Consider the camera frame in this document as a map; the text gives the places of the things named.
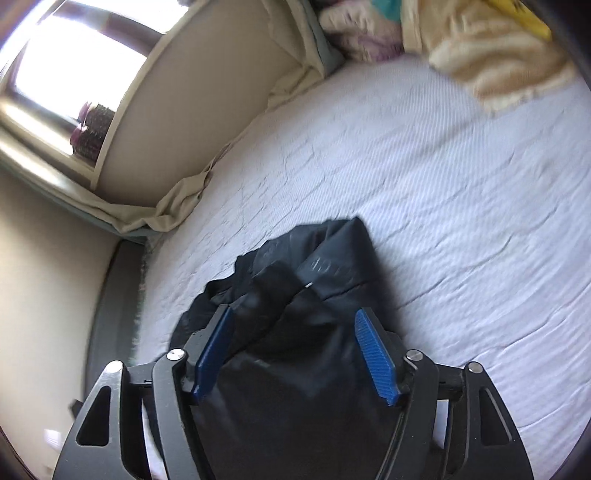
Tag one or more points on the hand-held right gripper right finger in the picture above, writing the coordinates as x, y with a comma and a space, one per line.
376, 360

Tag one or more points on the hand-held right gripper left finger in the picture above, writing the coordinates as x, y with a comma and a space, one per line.
212, 350

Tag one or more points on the dark padded jacket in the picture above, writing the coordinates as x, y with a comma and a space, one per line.
295, 369

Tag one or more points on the grey bed headboard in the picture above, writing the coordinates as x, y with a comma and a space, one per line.
111, 314

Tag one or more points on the teal curtain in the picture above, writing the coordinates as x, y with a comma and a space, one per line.
115, 230
323, 50

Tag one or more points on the glass jar pink lid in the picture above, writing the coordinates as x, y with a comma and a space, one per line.
85, 145
98, 117

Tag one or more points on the cream blanket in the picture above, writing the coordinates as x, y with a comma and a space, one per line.
485, 60

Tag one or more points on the pink floral blanket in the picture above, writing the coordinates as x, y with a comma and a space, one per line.
360, 37

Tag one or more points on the window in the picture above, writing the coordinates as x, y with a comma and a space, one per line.
69, 60

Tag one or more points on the yellow printed pillow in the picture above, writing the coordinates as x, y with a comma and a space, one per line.
526, 16

